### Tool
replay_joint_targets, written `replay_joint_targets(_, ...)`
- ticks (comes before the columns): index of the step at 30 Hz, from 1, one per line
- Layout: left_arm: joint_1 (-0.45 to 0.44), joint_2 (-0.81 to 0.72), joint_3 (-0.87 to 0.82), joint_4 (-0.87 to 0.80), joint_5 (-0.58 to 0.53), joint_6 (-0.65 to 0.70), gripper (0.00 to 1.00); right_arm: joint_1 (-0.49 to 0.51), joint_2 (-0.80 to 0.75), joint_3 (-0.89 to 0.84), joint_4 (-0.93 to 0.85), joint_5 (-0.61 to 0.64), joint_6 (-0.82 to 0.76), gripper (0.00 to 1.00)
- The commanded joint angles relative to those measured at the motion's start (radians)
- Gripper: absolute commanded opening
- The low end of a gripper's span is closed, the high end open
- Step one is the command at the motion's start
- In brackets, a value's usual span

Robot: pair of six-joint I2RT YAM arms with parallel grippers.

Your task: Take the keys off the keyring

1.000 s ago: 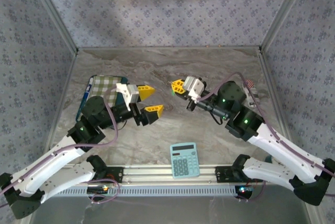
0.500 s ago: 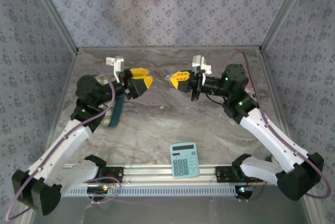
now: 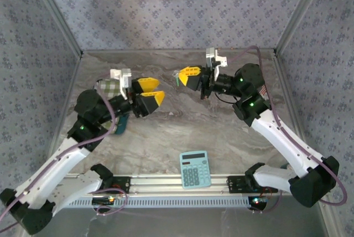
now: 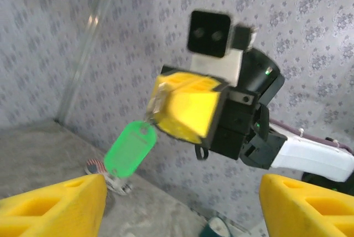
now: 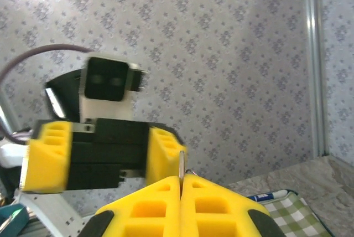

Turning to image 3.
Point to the green key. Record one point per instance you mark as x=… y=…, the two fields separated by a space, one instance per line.
x=177 y=82

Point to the silver keyring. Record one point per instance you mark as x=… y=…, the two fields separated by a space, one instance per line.
x=175 y=74

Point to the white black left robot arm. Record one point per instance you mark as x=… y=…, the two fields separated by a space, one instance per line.
x=49 y=176

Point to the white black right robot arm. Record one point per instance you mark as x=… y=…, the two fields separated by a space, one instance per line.
x=290 y=151

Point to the red striped small object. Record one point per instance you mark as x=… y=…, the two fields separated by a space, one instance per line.
x=264 y=90

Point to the green checkered cloth pouch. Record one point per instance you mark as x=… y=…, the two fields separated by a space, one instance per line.
x=122 y=126

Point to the light blue calculator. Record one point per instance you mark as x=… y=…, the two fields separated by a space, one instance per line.
x=195 y=170

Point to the small circuit board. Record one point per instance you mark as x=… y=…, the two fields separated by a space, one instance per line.
x=258 y=201
x=103 y=200

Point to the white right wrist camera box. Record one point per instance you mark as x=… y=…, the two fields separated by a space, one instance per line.
x=214 y=59

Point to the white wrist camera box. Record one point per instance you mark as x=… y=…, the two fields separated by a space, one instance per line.
x=121 y=80
x=214 y=59

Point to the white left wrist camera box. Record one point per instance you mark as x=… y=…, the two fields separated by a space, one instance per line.
x=121 y=80

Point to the aluminium mounting rail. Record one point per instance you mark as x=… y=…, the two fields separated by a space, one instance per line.
x=166 y=183

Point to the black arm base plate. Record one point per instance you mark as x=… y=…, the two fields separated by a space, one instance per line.
x=121 y=184
x=235 y=184

